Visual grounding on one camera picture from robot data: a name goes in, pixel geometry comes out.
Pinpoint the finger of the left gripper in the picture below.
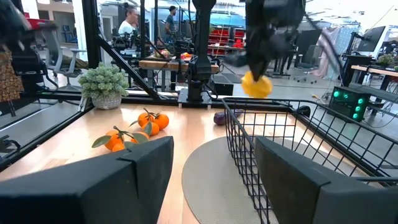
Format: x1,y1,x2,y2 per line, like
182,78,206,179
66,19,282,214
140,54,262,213
250,58,271,82

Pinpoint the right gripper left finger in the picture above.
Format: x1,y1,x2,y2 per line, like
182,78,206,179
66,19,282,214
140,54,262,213
0,136,175,224

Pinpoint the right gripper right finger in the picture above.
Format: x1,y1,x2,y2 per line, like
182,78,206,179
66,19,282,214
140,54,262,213
254,136,398,224

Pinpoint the yellow starfruit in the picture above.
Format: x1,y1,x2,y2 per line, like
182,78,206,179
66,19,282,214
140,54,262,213
241,70,274,99

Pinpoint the orange tangerine bunch with leaves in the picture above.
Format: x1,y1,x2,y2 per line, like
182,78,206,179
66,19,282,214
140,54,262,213
91,126,150,152
129,108,170,137

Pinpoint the purple eggplant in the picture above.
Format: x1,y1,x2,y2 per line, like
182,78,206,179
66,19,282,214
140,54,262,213
213,109,245,126

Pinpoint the red shelving rack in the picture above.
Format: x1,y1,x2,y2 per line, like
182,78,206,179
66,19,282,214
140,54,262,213
208,27,246,57

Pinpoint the colourful hanging cloth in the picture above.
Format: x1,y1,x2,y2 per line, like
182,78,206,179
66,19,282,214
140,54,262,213
310,27,343,78

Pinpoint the wooden workbench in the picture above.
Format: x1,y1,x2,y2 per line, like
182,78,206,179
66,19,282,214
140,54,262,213
139,58,220,75

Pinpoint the black box with green lights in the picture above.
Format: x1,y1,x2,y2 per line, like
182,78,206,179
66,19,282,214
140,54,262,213
328,86,371,122

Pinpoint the person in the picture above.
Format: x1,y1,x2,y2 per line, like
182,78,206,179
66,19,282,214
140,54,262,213
118,6,139,37
164,5,178,35

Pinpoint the grey round mat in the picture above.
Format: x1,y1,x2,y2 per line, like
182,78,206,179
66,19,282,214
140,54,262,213
182,136,374,224

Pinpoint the black computer monitor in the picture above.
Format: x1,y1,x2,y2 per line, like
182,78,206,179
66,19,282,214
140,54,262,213
356,26,386,54

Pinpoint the green potted succulent plant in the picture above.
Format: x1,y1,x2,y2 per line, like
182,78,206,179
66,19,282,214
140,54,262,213
77,63,129,110

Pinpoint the grey office chair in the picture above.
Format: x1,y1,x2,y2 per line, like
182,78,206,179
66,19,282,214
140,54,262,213
43,29,88,78

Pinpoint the black wire basket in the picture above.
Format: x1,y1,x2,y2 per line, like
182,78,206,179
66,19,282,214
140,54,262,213
221,96,398,224

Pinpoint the black metal table frame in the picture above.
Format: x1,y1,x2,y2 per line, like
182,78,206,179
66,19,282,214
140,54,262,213
0,0,398,175

